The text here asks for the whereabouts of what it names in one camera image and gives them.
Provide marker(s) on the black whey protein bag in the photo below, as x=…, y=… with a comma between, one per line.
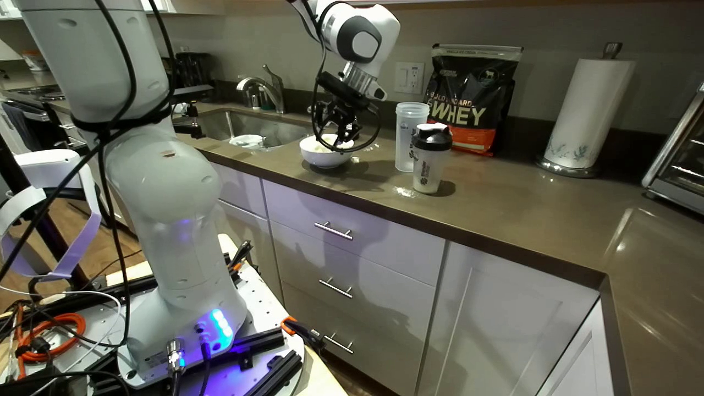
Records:
x=471, y=91

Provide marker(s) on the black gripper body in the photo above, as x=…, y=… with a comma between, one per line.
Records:
x=342, y=108

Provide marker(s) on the stainless steel sink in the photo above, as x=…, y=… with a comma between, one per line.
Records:
x=249, y=132

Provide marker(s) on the white paper towel roll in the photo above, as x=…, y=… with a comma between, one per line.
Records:
x=587, y=110

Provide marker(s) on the open clear plastic cup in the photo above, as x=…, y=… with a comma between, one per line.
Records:
x=408, y=117

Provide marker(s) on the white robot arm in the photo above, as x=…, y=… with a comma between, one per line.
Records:
x=106, y=63

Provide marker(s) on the shaker bottle with black lid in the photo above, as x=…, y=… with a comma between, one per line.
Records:
x=430, y=146

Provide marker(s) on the silver toaster oven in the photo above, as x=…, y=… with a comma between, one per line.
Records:
x=677, y=170

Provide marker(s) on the white cabinet drawers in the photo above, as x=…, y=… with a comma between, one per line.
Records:
x=363, y=283

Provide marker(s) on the chrome kitchen faucet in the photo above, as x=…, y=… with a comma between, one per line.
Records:
x=263, y=93

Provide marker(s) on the white ceramic bowl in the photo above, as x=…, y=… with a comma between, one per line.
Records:
x=322, y=154

